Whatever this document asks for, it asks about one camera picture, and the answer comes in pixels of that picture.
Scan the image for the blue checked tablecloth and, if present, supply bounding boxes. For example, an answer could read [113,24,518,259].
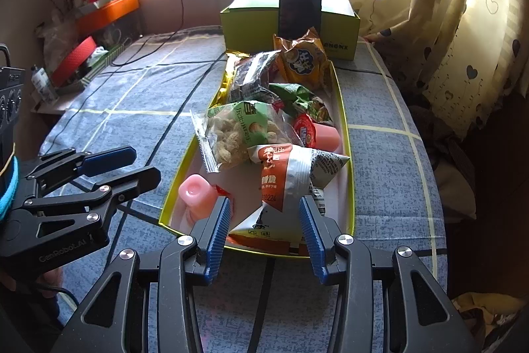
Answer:
[39,28,449,353]

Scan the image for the yellow-green cardboard box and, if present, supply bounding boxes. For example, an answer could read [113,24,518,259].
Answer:
[219,0,361,61]

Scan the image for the white plastic bottle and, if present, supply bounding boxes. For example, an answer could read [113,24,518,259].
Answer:
[32,66,56,101]

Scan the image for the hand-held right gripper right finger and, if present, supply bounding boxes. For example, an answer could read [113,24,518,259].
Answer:
[298,196,482,353]

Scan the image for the clear plastic bag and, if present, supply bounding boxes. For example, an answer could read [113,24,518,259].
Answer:
[35,12,79,64]

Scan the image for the long gold snack packet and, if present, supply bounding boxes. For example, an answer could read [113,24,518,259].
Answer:
[217,49,251,106]

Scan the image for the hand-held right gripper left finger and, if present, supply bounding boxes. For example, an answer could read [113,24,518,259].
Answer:
[62,196,232,353]

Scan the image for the green striped box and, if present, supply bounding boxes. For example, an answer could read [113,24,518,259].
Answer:
[56,43,127,95]

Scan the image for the pale yellow cloth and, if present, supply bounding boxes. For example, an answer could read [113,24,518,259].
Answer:
[450,291,527,341]

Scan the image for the dark cloth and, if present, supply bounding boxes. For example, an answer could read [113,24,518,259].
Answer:
[407,97,476,221]

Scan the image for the dark red snack packet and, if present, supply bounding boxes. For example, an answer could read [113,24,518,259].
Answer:
[227,50,282,106]

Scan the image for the green peanut packet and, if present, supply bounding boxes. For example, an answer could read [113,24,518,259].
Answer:
[190,100,304,174]

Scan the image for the red woven basket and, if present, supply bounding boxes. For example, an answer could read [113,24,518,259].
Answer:
[50,36,97,87]

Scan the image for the yellow biscuit packet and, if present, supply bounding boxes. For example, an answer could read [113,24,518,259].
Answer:
[273,27,329,90]

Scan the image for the heart print curtain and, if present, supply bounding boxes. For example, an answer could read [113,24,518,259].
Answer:
[339,0,529,139]

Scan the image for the pink jelly cup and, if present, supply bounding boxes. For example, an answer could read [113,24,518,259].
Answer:
[293,114,342,151]
[178,174,221,232]

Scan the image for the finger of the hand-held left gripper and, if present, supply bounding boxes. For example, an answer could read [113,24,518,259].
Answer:
[25,146,138,192]
[22,167,162,214]

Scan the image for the yellow-green box lid tray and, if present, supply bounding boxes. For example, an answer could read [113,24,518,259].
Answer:
[159,47,355,258]

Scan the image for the black smartphone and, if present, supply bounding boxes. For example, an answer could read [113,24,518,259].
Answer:
[278,0,323,43]

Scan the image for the green snack packet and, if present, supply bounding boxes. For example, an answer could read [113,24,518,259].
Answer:
[268,82,333,124]

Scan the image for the pale side table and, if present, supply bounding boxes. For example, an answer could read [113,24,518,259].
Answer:
[31,88,92,118]

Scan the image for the orange box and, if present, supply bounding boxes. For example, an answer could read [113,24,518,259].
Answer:
[76,0,139,35]

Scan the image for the orange white snack packet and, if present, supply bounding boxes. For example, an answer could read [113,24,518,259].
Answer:
[226,143,353,256]

